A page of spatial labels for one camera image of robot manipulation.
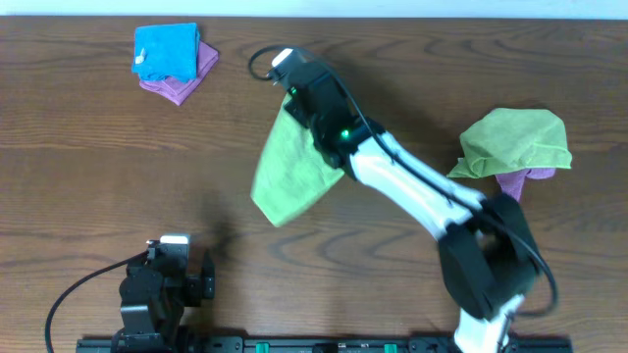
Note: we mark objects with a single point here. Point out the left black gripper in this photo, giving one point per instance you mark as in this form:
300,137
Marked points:
207,282

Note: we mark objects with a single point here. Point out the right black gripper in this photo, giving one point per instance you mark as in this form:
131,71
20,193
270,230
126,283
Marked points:
298,108

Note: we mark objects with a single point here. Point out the green cloth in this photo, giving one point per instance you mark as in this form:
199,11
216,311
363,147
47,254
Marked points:
291,174
511,140

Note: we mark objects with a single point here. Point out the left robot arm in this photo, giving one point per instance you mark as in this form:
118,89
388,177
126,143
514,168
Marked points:
151,326

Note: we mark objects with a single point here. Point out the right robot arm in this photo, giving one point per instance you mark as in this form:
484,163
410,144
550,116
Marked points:
489,259

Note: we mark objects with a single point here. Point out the folded purple cloth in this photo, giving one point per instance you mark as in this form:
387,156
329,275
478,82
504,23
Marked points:
177,91

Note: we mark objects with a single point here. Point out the folded blue cloth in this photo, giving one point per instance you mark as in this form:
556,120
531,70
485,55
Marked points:
162,51

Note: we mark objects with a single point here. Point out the crumpled green cloth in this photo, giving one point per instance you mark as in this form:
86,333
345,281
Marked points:
511,140

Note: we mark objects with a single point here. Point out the crumpled purple cloth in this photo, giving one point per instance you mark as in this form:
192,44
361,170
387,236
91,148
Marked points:
512,183

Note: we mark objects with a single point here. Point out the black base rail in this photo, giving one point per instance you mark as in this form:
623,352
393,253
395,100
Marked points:
418,344

